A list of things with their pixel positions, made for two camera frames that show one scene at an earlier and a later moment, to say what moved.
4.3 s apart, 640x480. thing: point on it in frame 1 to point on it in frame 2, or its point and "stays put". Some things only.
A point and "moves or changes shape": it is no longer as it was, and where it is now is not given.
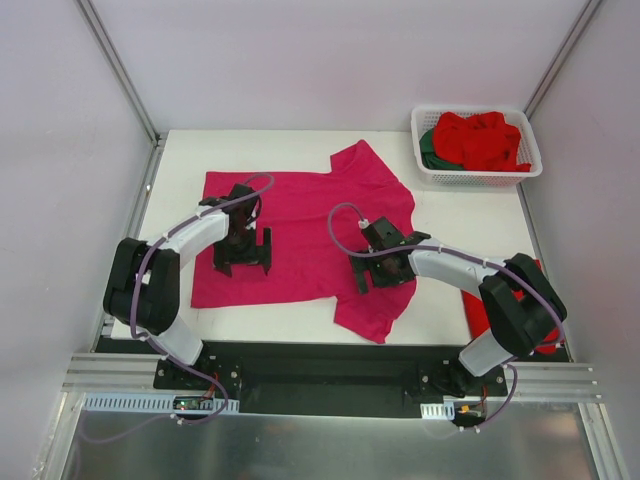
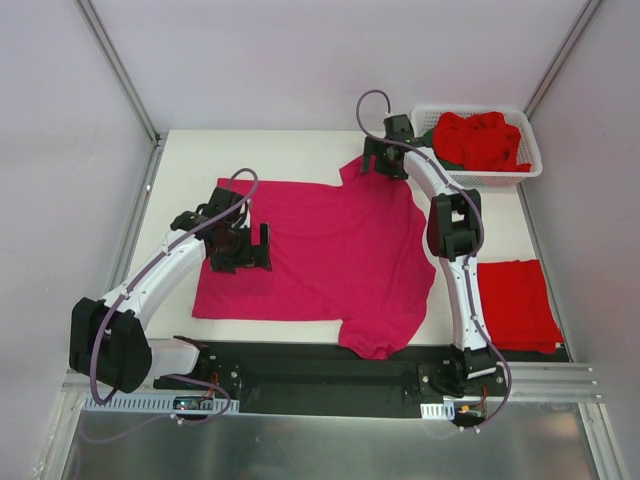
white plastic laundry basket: [422, 119] stays put
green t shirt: [429, 157] stays put
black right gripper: [370, 270] to [373, 156]
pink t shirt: [316, 222] moves or changes shape
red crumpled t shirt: [479, 142] stays put
